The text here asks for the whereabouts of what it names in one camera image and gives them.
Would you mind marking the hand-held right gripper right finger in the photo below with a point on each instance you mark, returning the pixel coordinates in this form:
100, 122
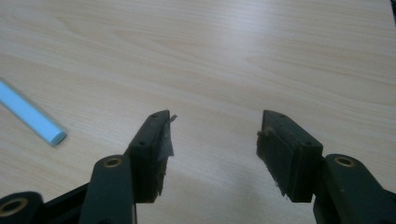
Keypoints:
295, 158

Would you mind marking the light blue cylindrical stick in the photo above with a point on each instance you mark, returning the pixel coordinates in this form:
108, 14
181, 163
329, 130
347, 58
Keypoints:
29, 113

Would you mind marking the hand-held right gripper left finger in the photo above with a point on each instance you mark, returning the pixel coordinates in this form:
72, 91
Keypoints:
146, 155

